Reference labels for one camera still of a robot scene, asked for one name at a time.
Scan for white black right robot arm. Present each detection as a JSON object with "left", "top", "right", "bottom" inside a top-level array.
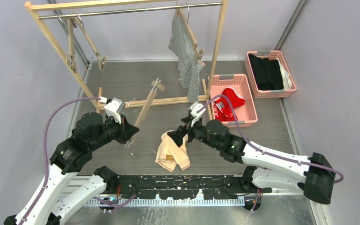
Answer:
[{"left": 167, "top": 118, "right": 335, "bottom": 204}]

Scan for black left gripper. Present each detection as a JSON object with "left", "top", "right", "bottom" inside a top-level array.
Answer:
[{"left": 90, "top": 112, "right": 139, "bottom": 150}]

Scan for empty wooden clip hanger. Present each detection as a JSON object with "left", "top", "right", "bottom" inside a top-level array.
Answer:
[{"left": 67, "top": 18, "right": 77, "bottom": 73}]

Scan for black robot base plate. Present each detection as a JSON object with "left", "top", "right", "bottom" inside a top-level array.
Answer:
[{"left": 102, "top": 175, "right": 257, "bottom": 200}]

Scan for white cloth in basket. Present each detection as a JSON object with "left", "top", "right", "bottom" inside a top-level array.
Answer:
[{"left": 276, "top": 58, "right": 292, "bottom": 90}]

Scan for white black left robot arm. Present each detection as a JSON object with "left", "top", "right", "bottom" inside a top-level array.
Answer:
[{"left": 4, "top": 112, "right": 139, "bottom": 225}]

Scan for grey striped underwear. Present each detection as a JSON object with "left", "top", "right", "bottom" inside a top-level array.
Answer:
[{"left": 168, "top": 15, "right": 205, "bottom": 103}]

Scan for wooden clip hanger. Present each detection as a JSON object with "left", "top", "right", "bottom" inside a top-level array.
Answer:
[
  {"left": 75, "top": 14, "right": 108, "bottom": 71},
  {"left": 175, "top": 4, "right": 205, "bottom": 60},
  {"left": 134, "top": 77, "right": 165, "bottom": 129},
  {"left": 67, "top": 18, "right": 77, "bottom": 73}
]

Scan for beige underwear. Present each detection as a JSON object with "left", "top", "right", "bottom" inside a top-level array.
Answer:
[{"left": 155, "top": 131, "right": 191, "bottom": 173}]

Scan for wooden clothes rack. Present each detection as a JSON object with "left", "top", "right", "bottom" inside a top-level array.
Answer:
[{"left": 24, "top": 0, "right": 229, "bottom": 132}]

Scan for pink basket far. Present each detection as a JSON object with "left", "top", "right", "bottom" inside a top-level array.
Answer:
[{"left": 245, "top": 50, "right": 297, "bottom": 98}]

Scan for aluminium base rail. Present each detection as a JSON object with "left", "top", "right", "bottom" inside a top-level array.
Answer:
[{"left": 39, "top": 174, "right": 319, "bottom": 208}]

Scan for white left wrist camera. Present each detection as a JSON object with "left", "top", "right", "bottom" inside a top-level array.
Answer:
[{"left": 100, "top": 97, "right": 125, "bottom": 124}]

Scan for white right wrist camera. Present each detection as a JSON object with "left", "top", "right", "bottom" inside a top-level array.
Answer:
[{"left": 189, "top": 102, "right": 206, "bottom": 127}]

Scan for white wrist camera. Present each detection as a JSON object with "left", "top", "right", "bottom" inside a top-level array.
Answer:
[
  {"left": 189, "top": 102, "right": 206, "bottom": 127},
  {"left": 100, "top": 97, "right": 125, "bottom": 124}
]

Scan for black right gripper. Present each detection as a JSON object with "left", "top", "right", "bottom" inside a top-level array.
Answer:
[{"left": 168, "top": 114, "right": 221, "bottom": 150}]

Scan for black clothes in basket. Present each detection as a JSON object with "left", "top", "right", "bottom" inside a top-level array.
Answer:
[{"left": 248, "top": 54, "right": 284, "bottom": 90}]

